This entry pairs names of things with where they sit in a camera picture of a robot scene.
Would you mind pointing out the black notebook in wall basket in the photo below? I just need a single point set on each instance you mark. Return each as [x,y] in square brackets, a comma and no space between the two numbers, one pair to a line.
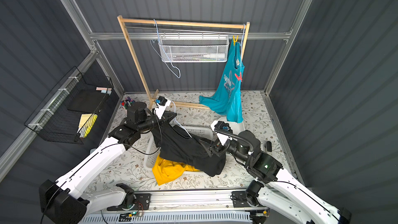
[88,102]

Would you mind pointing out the white perforated laundry basket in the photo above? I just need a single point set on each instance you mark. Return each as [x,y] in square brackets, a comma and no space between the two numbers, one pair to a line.
[153,151]

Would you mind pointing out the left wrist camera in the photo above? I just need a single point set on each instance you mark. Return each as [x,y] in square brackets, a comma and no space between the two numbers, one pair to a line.
[161,104]

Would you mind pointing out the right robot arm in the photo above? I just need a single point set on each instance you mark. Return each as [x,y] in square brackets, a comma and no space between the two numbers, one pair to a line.
[273,186]

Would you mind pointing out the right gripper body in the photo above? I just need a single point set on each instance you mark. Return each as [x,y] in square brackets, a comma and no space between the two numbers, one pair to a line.
[217,144]

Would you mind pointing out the white plastic tray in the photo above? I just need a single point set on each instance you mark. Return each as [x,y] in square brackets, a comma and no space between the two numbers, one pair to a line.
[237,128]

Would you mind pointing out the yellow notepad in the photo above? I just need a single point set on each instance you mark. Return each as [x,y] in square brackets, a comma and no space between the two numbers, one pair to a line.
[86,124]

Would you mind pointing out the black t-shirt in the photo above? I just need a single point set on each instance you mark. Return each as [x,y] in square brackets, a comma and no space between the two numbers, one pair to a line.
[179,146]

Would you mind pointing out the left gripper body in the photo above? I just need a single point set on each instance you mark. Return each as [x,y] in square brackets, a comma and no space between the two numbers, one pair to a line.
[164,121]

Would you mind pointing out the black wire wall basket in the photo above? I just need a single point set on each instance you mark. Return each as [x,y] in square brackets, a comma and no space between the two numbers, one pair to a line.
[69,116]

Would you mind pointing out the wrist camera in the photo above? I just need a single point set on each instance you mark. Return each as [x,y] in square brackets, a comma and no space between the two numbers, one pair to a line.
[223,131]
[161,104]

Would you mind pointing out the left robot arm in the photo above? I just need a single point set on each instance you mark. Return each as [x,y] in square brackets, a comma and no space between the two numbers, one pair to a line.
[64,200]

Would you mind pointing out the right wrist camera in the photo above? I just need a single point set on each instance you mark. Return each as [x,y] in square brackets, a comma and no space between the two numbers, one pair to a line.
[223,131]

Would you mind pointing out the yellow t-shirt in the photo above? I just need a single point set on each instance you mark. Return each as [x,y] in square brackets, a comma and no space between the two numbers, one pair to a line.
[165,171]

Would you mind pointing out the white tube in mesh basket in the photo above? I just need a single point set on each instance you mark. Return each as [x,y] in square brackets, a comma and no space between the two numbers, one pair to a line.
[214,57]

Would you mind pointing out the yellow clothespin on teal shirt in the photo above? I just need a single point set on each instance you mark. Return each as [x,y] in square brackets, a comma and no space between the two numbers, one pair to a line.
[235,39]

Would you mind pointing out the grey black stapler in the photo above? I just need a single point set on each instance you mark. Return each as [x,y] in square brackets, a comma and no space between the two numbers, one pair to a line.
[269,146]

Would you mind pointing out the pink pen cup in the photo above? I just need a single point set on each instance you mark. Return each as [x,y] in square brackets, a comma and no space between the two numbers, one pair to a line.
[127,102]

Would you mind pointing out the white wire mesh basket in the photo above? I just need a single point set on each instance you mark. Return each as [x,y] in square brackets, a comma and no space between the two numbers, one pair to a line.
[189,49]

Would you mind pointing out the teal t-shirt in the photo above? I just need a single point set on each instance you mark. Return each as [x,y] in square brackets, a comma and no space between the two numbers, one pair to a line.
[227,99]

